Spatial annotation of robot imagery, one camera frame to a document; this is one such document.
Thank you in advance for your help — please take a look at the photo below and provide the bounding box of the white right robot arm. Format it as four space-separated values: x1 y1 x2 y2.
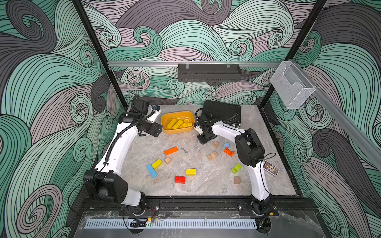
195 108 276 217

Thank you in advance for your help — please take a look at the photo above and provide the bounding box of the green arch block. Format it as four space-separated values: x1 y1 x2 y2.
231 163 242 174

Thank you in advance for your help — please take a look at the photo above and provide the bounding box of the black wall tray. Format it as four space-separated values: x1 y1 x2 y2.
178 63 242 85

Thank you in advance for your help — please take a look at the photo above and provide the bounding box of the natural wood cube left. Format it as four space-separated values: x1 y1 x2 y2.
164 157 172 165

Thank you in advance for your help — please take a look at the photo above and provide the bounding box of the natural wood cube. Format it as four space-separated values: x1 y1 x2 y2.
164 157 172 165
234 177 241 184

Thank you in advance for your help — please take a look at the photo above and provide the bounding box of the yellow green block left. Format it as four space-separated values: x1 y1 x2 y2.
152 159 163 170

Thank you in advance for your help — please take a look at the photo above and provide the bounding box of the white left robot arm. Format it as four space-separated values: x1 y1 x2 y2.
83 95 163 210

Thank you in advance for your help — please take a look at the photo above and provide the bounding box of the orange arch block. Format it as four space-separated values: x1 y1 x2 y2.
224 147 235 157

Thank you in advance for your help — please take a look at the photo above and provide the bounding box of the clear plastic wall holder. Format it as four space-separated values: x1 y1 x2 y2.
270 60 316 110

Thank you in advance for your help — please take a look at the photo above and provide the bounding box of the black electronics box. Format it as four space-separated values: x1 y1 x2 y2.
200 101 242 128

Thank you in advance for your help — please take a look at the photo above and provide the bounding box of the playing card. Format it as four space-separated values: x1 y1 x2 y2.
264 161 280 177

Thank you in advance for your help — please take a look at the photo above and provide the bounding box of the blue long block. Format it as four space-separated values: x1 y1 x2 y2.
146 164 157 178

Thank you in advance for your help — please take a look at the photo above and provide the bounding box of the orange plastic tub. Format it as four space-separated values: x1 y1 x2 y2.
161 111 195 134

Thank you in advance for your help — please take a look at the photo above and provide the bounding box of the yellow block near red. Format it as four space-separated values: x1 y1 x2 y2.
186 169 196 176

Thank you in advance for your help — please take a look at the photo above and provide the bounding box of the white cable duct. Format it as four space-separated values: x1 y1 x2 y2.
84 218 257 230

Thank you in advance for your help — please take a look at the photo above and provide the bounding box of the orange rectangular block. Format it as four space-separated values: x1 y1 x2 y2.
164 146 178 156

